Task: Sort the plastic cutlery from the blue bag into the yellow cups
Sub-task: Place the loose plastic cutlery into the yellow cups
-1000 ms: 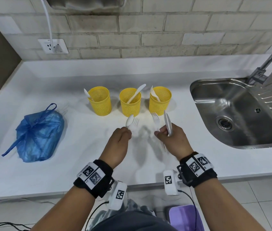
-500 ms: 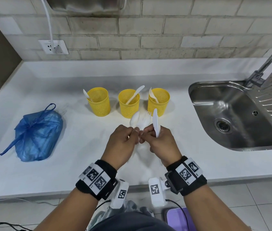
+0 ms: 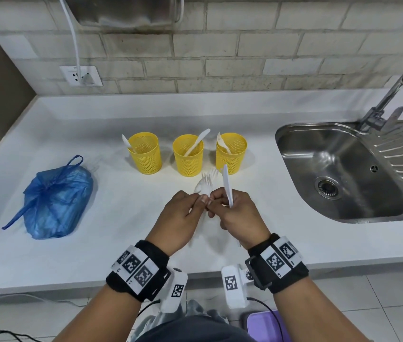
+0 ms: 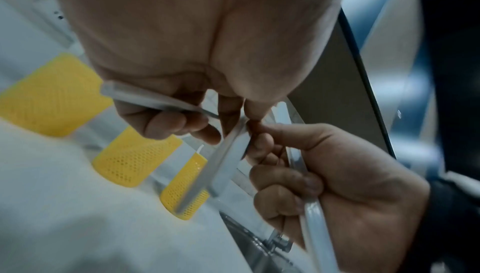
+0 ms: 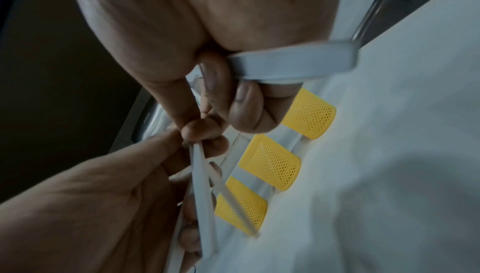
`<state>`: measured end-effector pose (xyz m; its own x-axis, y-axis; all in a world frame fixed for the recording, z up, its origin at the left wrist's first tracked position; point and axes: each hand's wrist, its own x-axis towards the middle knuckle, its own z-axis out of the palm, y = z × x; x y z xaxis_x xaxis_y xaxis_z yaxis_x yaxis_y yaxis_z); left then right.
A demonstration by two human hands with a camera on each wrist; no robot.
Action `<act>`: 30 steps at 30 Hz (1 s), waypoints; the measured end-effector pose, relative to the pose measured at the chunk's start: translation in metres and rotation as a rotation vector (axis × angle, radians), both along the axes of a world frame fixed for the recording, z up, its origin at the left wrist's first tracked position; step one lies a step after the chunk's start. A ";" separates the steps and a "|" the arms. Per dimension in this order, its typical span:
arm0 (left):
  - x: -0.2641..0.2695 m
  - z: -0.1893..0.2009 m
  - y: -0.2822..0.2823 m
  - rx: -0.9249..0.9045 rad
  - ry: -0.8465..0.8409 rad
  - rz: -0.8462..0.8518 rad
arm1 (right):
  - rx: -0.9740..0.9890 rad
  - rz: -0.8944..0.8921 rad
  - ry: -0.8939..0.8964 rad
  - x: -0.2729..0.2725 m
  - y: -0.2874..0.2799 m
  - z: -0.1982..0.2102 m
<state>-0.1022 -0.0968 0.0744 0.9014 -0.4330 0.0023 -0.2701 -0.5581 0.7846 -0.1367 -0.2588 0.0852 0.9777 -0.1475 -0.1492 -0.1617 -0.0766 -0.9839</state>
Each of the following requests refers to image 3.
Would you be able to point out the person's right hand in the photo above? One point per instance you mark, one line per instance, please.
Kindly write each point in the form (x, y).
(240, 220)

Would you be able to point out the grey shoe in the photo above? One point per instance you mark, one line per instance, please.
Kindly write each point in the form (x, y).
(217, 315)
(195, 308)

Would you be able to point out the blue plastic bag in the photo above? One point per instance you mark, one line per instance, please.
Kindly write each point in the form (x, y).
(55, 203)

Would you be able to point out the yellow mesh cup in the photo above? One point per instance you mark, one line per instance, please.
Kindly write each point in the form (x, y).
(233, 160)
(148, 160)
(189, 163)

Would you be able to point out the person's left forearm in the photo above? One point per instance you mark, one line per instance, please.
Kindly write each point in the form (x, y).
(98, 317)

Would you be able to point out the white plastic knife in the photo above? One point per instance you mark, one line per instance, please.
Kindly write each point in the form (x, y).
(201, 136)
(227, 185)

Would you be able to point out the stainless steel sink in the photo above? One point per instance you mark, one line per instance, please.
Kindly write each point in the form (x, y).
(347, 174)

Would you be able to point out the black left wristband with markers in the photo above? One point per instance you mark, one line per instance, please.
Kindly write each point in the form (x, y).
(133, 270)

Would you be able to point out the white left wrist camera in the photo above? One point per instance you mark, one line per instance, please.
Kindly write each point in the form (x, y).
(176, 292)

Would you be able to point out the metal faucet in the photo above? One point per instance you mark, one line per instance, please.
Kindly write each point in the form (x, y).
(393, 90)

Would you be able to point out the black right wristband with markers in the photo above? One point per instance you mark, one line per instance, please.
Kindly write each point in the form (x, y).
(276, 263)

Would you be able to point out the white wall socket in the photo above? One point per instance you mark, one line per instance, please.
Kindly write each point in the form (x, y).
(69, 76)

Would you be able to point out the purple plastic stool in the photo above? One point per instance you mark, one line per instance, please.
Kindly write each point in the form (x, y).
(262, 324)

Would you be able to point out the person's right forearm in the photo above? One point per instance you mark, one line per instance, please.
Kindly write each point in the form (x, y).
(315, 309)

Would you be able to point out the person's left hand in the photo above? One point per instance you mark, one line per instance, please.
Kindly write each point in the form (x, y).
(180, 220)

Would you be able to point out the stainless steel wall appliance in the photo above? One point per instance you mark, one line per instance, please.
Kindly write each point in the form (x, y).
(123, 10)

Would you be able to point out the person's dark shorts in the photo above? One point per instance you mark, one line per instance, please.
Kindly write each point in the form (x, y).
(194, 331)

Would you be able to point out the black wristband with markers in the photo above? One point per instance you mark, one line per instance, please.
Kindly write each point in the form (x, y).
(133, 270)
(276, 263)

